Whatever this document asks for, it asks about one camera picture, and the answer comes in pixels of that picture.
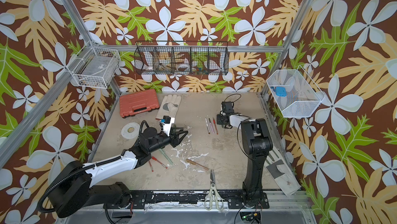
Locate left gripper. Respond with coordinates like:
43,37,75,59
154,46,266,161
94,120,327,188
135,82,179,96
148,126,187,154

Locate light green pen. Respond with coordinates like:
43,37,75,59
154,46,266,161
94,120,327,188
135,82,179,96
160,149,173,165

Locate brown orange pen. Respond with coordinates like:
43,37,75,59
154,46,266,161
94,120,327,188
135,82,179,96
186,159,209,171

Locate pink pen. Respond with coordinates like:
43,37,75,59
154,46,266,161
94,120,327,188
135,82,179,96
208,118,215,134

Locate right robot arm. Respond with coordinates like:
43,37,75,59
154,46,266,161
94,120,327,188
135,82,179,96
216,101,273,207

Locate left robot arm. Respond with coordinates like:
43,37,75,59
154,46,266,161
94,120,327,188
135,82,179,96
37,127,188,218

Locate beige work glove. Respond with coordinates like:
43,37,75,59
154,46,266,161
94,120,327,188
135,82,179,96
156,94,182,120

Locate white tape roll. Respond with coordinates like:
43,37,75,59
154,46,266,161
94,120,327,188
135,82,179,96
121,122,140,139

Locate blue object in basket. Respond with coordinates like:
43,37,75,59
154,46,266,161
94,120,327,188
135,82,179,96
274,87,287,97

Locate red plastic tool case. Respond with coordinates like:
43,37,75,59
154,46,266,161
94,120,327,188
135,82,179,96
120,89,160,118

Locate white mesh basket right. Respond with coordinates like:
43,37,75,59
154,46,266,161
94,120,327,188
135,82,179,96
266,68,326,119

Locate grey striped work glove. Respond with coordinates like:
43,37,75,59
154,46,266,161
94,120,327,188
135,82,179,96
264,148,301,196

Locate white-handled scissors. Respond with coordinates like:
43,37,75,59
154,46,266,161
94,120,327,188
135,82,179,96
204,169,224,211

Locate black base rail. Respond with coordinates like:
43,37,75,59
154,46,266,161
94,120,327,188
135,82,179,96
103,189,270,210

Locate black wire basket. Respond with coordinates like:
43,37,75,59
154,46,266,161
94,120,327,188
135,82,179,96
133,41,230,75

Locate white wire basket left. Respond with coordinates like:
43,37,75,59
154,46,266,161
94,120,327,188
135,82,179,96
67,42,121,89

